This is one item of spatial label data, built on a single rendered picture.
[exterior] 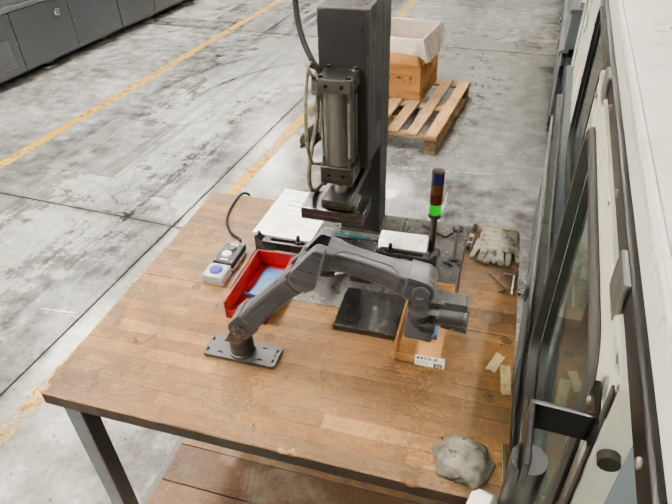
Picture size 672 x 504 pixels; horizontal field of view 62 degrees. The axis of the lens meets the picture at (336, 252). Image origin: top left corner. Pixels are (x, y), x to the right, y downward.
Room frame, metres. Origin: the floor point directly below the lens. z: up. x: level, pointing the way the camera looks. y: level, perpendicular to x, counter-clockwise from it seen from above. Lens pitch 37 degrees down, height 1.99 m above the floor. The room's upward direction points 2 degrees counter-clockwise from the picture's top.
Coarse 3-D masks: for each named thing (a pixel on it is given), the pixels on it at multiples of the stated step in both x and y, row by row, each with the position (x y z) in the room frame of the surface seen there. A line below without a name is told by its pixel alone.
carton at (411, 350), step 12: (444, 288) 1.19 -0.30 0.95; (396, 336) 0.99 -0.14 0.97; (444, 336) 0.99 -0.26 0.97; (396, 348) 0.98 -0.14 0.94; (408, 348) 1.01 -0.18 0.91; (420, 348) 1.01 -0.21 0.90; (432, 348) 1.01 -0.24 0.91; (444, 348) 0.99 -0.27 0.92; (408, 360) 0.97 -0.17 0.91; (420, 360) 0.96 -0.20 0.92; (432, 360) 0.95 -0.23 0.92; (444, 360) 0.94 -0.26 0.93
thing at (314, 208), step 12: (360, 168) 1.50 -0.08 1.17; (360, 180) 1.41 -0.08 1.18; (312, 192) 1.42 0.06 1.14; (324, 192) 1.42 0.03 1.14; (336, 192) 1.34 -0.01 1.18; (348, 192) 1.34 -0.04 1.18; (312, 204) 1.35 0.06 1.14; (324, 204) 1.31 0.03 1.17; (336, 204) 1.30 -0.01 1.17; (348, 204) 1.29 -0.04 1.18; (360, 204) 1.34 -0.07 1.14; (312, 216) 1.33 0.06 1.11; (324, 216) 1.32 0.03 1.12; (336, 216) 1.31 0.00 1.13; (348, 216) 1.30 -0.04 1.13; (360, 216) 1.29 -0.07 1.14
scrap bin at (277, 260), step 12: (264, 252) 1.38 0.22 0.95; (276, 252) 1.37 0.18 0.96; (252, 264) 1.34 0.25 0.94; (264, 264) 1.39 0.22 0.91; (276, 264) 1.37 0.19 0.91; (288, 264) 1.31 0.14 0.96; (240, 276) 1.26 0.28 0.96; (252, 276) 1.33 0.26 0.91; (240, 288) 1.25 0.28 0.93; (228, 300) 1.17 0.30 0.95; (240, 300) 1.22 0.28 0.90; (228, 312) 1.15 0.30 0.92; (264, 324) 1.12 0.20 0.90
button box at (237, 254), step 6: (246, 192) 1.87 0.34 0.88; (228, 210) 1.70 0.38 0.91; (228, 216) 1.67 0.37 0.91; (228, 228) 1.59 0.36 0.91; (234, 234) 1.55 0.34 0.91; (240, 240) 1.50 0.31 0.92; (240, 246) 1.45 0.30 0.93; (222, 252) 1.42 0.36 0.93; (234, 252) 1.42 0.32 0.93; (240, 252) 1.42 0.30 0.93; (216, 258) 1.39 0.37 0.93; (222, 258) 1.39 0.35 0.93; (228, 258) 1.39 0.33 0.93; (234, 258) 1.39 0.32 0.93; (240, 258) 1.42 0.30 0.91; (228, 264) 1.37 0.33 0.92; (234, 264) 1.38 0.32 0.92
